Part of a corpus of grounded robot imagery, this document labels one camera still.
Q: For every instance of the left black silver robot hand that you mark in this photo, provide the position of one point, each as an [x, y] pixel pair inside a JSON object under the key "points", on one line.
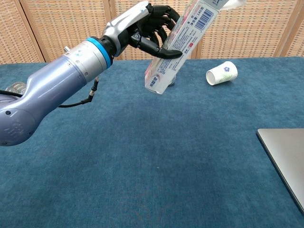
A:
{"points": [[128, 21]]}

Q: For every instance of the floral toothpaste carton box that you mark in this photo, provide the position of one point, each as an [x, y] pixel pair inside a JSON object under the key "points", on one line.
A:
{"points": [[187, 35]]}

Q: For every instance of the blister pack of hooks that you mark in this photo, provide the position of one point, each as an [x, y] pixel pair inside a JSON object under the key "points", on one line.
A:
{"points": [[15, 86]]}

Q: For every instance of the teal table mat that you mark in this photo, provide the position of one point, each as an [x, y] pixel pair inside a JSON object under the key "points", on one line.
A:
{"points": [[152, 154]]}

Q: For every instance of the bamboo folding screen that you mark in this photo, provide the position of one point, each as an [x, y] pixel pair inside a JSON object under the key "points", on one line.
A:
{"points": [[249, 31]]}

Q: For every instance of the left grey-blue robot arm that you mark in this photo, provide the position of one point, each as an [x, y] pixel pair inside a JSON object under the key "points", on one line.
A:
{"points": [[54, 83]]}

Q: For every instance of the white paper cup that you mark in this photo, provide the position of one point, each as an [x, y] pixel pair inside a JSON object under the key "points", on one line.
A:
{"points": [[222, 73]]}

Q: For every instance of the silver laptop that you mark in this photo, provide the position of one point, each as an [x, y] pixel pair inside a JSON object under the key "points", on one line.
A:
{"points": [[285, 147]]}

